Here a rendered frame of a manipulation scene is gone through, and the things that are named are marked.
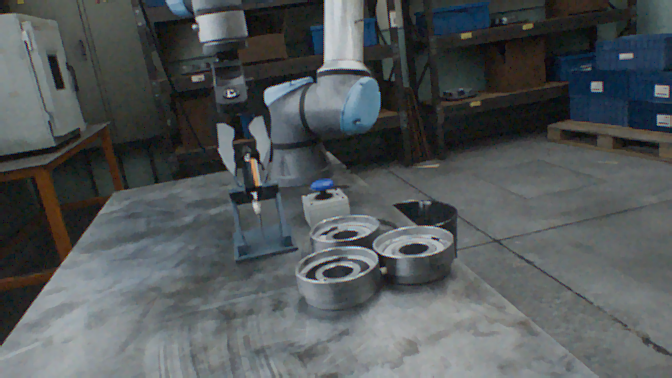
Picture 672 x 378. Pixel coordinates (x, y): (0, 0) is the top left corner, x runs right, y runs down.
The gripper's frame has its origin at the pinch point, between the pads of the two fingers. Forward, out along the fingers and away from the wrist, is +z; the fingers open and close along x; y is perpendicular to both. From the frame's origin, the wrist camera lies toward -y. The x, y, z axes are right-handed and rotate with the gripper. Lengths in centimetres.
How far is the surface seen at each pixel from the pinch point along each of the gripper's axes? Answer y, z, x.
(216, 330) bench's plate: -28.7, 12.8, 7.5
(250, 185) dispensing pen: -3.4, 2.4, 0.3
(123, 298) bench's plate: -13.2, 12.8, 21.0
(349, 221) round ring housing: -9.4, 9.6, -13.7
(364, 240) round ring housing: -18.9, 9.4, -13.7
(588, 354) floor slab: 48, 93, -97
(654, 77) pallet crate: 238, 40, -288
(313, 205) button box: -1.4, 8.3, -9.4
